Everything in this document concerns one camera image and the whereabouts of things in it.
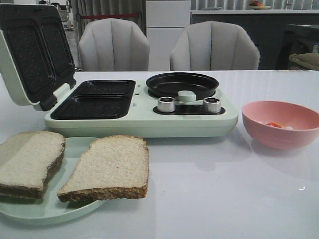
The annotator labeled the white cabinet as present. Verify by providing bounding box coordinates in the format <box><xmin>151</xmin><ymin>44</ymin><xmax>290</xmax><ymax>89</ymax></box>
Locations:
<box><xmin>146</xmin><ymin>0</ymin><xmax>191</xmax><ymax>71</ymax></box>

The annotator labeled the green breakfast maker lid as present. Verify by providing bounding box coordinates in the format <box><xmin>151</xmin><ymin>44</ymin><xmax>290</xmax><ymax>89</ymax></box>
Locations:
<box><xmin>0</xmin><ymin>3</ymin><xmax>76</xmax><ymax>111</ymax></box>

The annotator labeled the red barrier tape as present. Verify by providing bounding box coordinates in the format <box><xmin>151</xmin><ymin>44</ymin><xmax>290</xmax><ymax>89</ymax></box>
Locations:
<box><xmin>79</xmin><ymin>13</ymin><xmax>140</xmax><ymax>19</ymax></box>

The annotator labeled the black round frying pan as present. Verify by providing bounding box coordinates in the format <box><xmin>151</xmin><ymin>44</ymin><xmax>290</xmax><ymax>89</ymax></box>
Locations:
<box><xmin>146</xmin><ymin>72</ymin><xmax>219</xmax><ymax>100</ymax></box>

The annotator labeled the dark counter with white top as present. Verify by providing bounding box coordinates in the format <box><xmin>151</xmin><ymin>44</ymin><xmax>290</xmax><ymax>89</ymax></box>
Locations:
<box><xmin>191</xmin><ymin>9</ymin><xmax>319</xmax><ymax>70</ymax></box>

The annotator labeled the right grey chair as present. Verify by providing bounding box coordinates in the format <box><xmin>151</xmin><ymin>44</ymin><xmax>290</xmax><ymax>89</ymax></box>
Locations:
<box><xmin>169</xmin><ymin>21</ymin><xmax>260</xmax><ymax>71</ymax></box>

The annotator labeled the left grey chair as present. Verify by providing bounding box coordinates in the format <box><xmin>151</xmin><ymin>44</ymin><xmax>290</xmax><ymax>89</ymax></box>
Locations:
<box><xmin>78</xmin><ymin>18</ymin><xmax>150</xmax><ymax>71</ymax></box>

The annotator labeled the bread slice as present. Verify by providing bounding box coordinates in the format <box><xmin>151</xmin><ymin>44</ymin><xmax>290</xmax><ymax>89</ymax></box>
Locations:
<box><xmin>57</xmin><ymin>135</ymin><xmax>149</xmax><ymax>202</ymax></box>
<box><xmin>0</xmin><ymin>131</ymin><xmax>66</xmax><ymax>199</ymax></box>

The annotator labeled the pink bowl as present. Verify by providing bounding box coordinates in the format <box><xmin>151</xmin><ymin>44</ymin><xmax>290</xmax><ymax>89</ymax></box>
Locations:
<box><xmin>242</xmin><ymin>101</ymin><xmax>319</xmax><ymax>150</ymax></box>

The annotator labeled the green breakfast maker base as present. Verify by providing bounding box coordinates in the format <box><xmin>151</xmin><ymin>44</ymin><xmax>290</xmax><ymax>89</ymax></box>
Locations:
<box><xmin>44</xmin><ymin>79</ymin><xmax>238</xmax><ymax>137</ymax></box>

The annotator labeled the orange shrimp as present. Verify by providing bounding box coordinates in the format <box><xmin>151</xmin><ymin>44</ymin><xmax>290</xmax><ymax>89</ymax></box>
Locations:
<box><xmin>266</xmin><ymin>122</ymin><xmax>284</xmax><ymax>128</ymax></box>

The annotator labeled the fruit plate on counter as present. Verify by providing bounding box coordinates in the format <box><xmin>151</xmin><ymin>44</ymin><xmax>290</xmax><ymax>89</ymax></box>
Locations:
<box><xmin>247</xmin><ymin>0</ymin><xmax>271</xmax><ymax>10</ymax></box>

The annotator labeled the silver control knob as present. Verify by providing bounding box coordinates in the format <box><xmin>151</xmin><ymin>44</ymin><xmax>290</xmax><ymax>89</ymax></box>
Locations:
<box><xmin>157</xmin><ymin>97</ymin><xmax>175</xmax><ymax>113</ymax></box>
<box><xmin>202</xmin><ymin>97</ymin><xmax>221</xmax><ymax>114</ymax></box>

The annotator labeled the right silver control knob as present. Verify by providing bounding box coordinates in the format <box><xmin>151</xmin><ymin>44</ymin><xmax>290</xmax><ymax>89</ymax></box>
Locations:
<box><xmin>202</xmin><ymin>97</ymin><xmax>221</xmax><ymax>114</ymax></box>

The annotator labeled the left silver control knob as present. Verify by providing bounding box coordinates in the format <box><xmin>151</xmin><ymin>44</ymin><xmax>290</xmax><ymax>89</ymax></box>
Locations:
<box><xmin>157</xmin><ymin>97</ymin><xmax>175</xmax><ymax>113</ymax></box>

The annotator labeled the grey chair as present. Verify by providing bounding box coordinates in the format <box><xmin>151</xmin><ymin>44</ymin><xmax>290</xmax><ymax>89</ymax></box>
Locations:
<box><xmin>78</xmin><ymin>18</ymin><xmax>150</xmax><ymax>71</ymax></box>
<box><xmin>169</xmin><ymin>21</ymin><xmax>260</xmax><ymax>71</ymax></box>

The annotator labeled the green round plate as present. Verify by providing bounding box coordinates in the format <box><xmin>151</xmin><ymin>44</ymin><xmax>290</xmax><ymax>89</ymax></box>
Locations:
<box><xmin>0</xmin><ymin>137</ymin><xmax>104</xmax><ymax>225</ymax></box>

